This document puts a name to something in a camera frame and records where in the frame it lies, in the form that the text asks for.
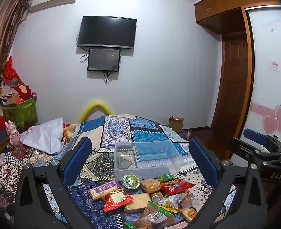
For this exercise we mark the green storage box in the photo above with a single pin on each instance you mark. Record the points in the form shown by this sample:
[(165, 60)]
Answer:
[(21, 112)]

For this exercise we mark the small brown snack packet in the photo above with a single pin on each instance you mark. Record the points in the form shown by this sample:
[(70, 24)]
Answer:
[(157, 196)]

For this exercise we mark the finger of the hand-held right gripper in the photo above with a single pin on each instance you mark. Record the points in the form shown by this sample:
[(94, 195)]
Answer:
[(240, 145), (254, 135)]

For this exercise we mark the pink rabbit toy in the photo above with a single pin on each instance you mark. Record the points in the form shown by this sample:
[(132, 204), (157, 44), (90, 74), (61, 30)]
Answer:
[(12, 133)]

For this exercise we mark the white plastic bag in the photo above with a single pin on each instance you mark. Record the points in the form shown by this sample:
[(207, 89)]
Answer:
[(45, 136)]

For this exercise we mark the peanut brittle packet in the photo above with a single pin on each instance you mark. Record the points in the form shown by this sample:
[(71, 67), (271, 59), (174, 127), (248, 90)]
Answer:
[(150, 186)]

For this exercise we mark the grey yellow snack packet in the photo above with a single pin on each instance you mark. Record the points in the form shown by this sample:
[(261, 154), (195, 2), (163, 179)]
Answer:
[(172, 201)]

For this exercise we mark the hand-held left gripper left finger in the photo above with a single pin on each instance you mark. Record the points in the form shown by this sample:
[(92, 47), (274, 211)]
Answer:
[(79, 158)]

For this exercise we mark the yellow foam tube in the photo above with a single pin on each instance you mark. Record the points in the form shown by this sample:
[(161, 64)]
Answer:
[(95, 103)]

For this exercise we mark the green jelly cup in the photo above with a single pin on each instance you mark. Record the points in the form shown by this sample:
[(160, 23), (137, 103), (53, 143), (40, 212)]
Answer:
[(131, 181)]

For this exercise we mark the clear plastic container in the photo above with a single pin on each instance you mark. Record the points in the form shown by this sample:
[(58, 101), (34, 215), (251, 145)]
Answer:
[(152, 162)]

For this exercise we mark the small cardboard box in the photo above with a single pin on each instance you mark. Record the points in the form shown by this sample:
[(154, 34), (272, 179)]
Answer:
[(176, 124)]

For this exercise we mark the black wall television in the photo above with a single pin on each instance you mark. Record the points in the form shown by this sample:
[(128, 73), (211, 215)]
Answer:
[(107, 31)]

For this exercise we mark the green snack packet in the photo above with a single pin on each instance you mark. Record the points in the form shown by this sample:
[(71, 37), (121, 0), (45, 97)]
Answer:
[(166, 177)]

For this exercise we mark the wooden overhead cabinet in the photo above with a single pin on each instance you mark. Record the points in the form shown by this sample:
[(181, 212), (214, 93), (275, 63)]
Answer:
[(216, 7)]

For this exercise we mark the striped brown curtain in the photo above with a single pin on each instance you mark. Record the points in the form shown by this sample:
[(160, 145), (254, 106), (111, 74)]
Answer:
[(2, 40)]

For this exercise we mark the red printed snack packet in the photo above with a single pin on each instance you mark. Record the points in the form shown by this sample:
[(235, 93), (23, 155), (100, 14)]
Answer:
[(177, 186)]

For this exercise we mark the green edged clear cake packet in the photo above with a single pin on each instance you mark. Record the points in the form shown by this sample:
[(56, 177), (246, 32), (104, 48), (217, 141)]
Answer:
[(158, 213)]

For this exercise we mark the brown wooden door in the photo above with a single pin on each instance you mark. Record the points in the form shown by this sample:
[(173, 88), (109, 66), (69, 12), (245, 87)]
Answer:
[(233, 83)]

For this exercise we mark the brown cake packet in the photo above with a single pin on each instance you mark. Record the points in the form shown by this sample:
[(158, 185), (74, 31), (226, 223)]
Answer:
[(142, 223)]

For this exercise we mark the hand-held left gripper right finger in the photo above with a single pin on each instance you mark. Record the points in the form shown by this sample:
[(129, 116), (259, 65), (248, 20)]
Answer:
[(201, 158)]

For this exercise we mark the small black wall monitor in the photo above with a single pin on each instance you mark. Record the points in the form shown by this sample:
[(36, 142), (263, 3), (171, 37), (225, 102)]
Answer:
[(104, 59)]

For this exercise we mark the beige pastry packet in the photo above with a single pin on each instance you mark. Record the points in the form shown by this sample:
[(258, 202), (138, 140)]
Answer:
[(136, 204)]

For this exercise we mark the white sliding wardrobe door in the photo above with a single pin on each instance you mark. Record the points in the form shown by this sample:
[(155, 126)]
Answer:
[(269, 88)]

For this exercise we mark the purple label cracker roll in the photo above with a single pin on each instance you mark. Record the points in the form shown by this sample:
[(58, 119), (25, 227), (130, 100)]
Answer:
[(102, 189)]

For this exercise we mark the orange round biscuit packet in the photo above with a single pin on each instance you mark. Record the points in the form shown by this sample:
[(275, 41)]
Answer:
[(189, 214)]

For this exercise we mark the red packet with beige label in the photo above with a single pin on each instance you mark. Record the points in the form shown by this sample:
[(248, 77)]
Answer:
[(117, 199)]

